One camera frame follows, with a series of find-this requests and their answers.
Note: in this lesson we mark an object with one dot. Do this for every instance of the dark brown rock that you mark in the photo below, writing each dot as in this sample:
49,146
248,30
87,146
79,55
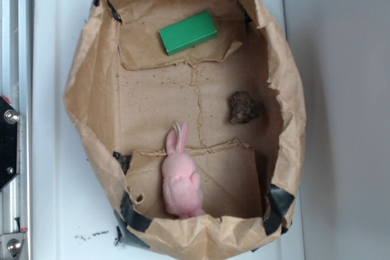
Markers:
242,108

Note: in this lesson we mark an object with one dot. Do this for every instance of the pink plush bunny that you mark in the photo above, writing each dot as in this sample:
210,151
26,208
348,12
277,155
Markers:
182,194

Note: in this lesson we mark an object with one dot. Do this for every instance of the green rectangular block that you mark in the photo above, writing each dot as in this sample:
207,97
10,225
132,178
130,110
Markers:
188,33

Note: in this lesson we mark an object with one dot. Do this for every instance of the black mounting plate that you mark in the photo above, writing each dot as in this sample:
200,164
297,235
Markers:
10,153

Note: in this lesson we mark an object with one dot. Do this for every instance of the aluminium frame rail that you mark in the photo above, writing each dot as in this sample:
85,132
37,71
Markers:
13,199

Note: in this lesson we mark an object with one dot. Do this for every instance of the silver corner bracket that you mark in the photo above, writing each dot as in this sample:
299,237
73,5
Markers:
14,246

